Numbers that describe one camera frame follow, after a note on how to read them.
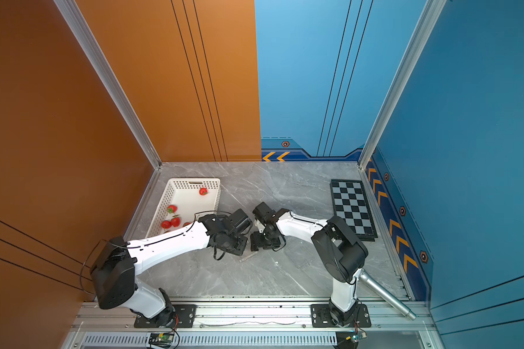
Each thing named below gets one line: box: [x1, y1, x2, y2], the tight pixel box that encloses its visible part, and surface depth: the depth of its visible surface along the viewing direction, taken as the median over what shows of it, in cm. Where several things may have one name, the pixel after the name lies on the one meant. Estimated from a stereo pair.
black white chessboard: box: [329, 179, 379, 243], surface depth 102 cm
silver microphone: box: [358, 269, 418, 321], surface depth 76 cm
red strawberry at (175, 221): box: [171, 214, 182, 228], surface depth 97 cm
